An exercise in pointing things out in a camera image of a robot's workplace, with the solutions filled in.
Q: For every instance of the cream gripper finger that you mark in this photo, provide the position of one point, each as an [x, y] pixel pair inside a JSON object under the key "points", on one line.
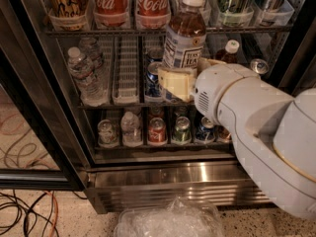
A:
{"points": [[210, 62], [177, 85]]}

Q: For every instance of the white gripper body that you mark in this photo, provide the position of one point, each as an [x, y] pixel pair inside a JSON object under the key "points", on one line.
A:
{"points": [[219, 89]]}

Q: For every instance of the tea bottle blue white label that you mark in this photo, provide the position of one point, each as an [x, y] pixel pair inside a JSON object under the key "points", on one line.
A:
{"points": [[185, 37]]}

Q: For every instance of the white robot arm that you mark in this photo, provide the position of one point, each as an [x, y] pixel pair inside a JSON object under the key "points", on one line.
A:
{"points": [[273, 133]]}

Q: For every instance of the tea bottle middle shelf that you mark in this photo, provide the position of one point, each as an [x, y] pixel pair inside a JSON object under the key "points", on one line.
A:
{"points": [[229, 53]]}

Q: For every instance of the copper can bottom shelf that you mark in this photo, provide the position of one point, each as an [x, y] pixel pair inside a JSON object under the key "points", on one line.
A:
{"points": [[223, 135]]}

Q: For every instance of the green can bottom shelf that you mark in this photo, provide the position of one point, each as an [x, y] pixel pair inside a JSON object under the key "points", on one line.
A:
{"points": [[182, 130]]}

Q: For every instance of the small water bottle bottom shelf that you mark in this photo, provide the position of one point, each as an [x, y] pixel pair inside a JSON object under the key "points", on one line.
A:
{"points": [[131, 130]]}

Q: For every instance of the right Coca-Cola can top shelf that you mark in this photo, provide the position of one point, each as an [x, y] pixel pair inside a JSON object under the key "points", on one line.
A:
{"points": [[152, 13]]}

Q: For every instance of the coca-cola can shelf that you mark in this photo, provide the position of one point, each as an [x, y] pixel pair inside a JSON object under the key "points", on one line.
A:
{"points": [[111, 12], [152, 13]]}

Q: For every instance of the silver can bottom shelf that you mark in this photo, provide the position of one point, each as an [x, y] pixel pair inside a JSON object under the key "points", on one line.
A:
{"points": [[107, 134]]}

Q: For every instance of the front clear water bottle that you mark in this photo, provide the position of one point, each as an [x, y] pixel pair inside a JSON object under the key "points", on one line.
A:
{"points": [[88, 82]]}

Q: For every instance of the clear water bottle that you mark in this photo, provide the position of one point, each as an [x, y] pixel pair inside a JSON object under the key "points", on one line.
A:
{"points": [[91, 48], [88, 82]]}

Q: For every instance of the rear clear water bottle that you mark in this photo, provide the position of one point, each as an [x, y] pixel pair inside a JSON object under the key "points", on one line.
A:
{"points": [[91, 48]]}

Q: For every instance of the stainless steel fridge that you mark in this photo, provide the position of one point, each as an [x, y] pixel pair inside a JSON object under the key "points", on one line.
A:
{"points": [[149, 175]]}

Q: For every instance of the left Coca-Cola can top shelf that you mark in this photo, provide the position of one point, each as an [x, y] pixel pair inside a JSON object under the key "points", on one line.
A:
{"points": [[111, 12]]}

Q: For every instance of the gold can top shelf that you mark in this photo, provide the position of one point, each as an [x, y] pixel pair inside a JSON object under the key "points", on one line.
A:
{"points": [[68, 13]]}

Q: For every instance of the rear green can bottom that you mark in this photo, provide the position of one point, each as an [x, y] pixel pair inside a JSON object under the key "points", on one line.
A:
{"points": [[180, 111]]}

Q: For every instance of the front blue Pepsi can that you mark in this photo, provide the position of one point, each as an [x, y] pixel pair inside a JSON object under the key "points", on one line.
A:
{"points": [[152, 82]]}

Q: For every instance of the blue pepsi can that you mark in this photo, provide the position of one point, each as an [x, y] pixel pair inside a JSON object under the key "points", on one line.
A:
{"points": [[152, 82], [154, 54], [205, 131]]}

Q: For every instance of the rear red can bottom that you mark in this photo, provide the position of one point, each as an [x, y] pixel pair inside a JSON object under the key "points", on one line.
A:
{"points": [[156, 112]]}

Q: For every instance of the rear blue Pepsi can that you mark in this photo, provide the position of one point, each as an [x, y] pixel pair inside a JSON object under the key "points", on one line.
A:
{"points": [[154, 54]]}

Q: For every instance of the blue Pepsi can bottom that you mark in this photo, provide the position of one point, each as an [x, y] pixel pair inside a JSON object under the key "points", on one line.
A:
{"points": [[205, 131]]}

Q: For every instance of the tilted blue silver can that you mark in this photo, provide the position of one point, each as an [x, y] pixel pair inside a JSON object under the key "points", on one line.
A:
{"points": [[259, 66]]}

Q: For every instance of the red Coca-Cola can bottom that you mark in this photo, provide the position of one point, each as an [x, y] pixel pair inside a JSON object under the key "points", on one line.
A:
{"points": [[157, 131]]}

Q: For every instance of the clear plastic bag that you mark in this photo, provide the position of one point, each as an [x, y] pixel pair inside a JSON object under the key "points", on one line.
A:
{"points": [[179, 218]]}

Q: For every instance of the left glass sliding door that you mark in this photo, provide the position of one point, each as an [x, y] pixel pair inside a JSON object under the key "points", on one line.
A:
{"points": [[31, 157]]}

